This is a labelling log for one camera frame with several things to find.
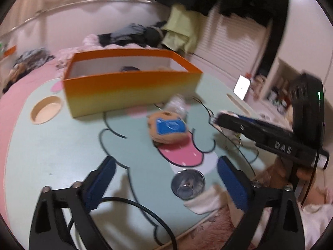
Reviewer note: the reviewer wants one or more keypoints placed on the smartphone with lit screen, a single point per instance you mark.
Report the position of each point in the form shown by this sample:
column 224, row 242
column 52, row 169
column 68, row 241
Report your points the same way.
column 242, row 87

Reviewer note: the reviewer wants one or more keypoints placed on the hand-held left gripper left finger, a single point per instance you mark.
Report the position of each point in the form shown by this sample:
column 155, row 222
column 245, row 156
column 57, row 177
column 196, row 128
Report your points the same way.
column 101, row 185

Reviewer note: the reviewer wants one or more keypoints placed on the pink fuzzy cloth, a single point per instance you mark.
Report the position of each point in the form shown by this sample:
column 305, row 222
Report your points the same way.
column 205, row 229

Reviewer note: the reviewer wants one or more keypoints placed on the dark tile plush red symbol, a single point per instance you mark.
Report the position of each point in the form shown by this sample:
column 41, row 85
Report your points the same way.
column 130, row 69

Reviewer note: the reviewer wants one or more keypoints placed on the mint green printed lap table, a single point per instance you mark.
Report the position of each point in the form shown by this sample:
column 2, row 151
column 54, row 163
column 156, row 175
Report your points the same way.
column 65, row 140

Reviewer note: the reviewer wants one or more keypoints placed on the white louvered closet door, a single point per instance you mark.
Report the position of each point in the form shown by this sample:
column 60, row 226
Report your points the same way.
column 221, row 44

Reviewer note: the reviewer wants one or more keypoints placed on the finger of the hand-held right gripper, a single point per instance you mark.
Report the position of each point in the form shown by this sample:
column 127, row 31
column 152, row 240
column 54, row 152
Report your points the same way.
column 242, row 126

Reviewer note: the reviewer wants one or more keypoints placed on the beige cloth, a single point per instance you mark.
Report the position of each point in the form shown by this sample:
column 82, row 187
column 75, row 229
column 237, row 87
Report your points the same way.
column 257, row 83

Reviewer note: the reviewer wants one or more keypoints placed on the clear glass cup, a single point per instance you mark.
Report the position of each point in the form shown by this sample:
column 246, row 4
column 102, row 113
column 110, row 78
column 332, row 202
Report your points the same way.
column 187, row 183

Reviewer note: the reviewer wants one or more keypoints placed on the pink bed sheet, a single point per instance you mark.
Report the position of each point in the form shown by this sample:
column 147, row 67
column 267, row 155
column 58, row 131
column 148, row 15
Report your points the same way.
column 15, row 101

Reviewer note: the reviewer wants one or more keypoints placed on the silver curved rail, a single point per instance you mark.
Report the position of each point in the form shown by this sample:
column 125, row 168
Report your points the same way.
column 117, row 1

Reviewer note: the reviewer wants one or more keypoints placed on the small orange box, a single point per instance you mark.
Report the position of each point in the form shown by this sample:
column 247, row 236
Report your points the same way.
column 10, row 50

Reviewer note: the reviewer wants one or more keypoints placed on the pile of dark clothes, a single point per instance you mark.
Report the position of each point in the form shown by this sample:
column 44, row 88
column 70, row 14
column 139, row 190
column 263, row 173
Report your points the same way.
column 130, row 33

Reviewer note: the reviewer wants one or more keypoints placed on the brown bear plush toy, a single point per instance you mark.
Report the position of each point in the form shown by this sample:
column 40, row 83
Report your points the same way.
column 166, row 127

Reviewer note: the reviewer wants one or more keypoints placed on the orange cardboard box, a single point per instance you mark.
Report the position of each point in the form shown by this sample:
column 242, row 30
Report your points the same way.
column 130, row 91

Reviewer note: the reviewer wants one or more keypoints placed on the clear plastic wrapper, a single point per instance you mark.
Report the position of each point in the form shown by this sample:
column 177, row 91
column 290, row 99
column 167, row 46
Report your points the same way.
column 177, row 104

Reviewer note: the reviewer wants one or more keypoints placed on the grey patterned clothes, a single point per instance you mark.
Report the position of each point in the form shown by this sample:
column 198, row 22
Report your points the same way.
column 28, row 57

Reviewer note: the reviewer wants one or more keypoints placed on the pink floral blanket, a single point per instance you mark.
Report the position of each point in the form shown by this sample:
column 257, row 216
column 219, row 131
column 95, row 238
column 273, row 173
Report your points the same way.
column 91, row 41

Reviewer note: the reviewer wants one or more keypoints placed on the light green cloth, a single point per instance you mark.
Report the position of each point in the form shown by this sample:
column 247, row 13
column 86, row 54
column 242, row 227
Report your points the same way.
column 179, row 31

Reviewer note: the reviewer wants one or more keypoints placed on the person's right hand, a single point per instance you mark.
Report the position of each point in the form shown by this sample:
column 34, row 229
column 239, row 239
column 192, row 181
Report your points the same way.
column 303, row 174

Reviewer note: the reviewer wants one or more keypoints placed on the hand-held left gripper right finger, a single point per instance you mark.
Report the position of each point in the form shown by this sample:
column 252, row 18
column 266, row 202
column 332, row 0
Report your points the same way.
column 231, row 185

